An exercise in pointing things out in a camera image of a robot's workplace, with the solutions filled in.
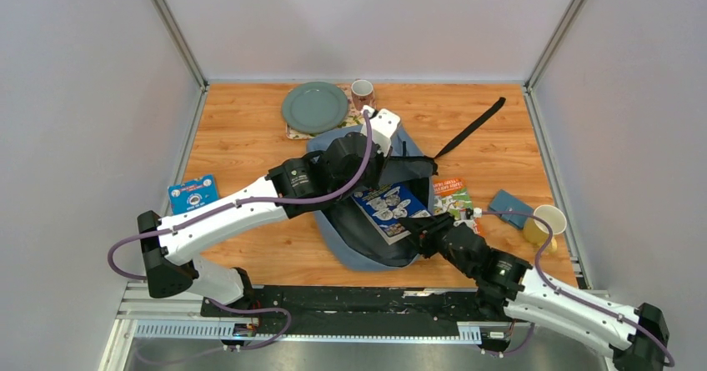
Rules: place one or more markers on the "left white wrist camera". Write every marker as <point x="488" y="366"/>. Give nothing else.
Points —
<point x="382" y="126"/>

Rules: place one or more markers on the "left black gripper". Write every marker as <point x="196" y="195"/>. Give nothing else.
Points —
<point x="375" y="180"/>

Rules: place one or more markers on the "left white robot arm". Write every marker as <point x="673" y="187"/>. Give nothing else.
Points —
<point x="171" y="246"/>

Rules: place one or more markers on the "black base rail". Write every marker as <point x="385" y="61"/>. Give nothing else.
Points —
<point x="393" y="314"/>

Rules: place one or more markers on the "green ceramic plate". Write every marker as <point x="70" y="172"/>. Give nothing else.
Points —
<point x="314" y="107"/>

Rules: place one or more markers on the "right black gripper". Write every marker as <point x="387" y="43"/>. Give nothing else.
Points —
<point x="428" y="228"/>

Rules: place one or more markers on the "dark blue treehouse book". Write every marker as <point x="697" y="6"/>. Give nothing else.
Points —
<point x="385" y="205"/>

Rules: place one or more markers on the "blue-grey backpack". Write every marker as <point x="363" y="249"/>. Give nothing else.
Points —
<point x="364" y="231"/>

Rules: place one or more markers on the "orange treehouse book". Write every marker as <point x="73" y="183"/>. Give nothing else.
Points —
<point x="452" y="196"/>

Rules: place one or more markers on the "light blue treehouse book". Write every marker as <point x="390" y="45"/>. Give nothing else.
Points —
<point x="193" y="194"/>

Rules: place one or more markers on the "pink patterned mug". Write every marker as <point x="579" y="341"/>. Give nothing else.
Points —
<point x="362" y="94"/>

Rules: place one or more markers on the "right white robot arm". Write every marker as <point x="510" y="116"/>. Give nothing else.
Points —
<point x="633" y="338"/>

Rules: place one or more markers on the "teal wallet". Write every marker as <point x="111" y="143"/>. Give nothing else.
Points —
<point x="513" y="210"/>

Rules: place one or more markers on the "yellow mug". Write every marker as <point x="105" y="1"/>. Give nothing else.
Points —
<point x="548" y="221"/>

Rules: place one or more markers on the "floral placemat tray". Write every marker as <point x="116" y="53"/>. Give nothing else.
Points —
<point x="353" y="118"/>

